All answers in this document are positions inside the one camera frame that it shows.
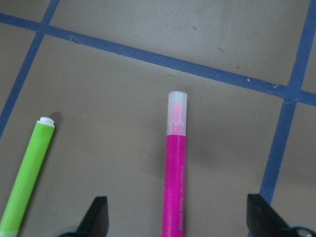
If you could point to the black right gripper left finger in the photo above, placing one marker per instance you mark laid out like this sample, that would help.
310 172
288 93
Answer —
95 223

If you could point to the green marker pen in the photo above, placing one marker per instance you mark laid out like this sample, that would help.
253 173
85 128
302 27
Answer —
26 178

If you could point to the pink marker pen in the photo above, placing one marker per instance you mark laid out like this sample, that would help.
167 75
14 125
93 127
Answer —
173 211

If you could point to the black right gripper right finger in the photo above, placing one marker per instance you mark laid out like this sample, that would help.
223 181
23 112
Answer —
263 221

